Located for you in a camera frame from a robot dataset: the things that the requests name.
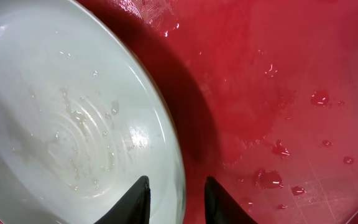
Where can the red plastic tray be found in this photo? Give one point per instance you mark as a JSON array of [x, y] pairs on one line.
[[264, 95]]

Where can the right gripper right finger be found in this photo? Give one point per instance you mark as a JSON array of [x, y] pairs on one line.
[[220, 207]]

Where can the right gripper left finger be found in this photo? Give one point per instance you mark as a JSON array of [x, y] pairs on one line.
[[133, 207]]

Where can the light blue plate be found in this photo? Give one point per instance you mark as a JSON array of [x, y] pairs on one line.
[[80, 120]]

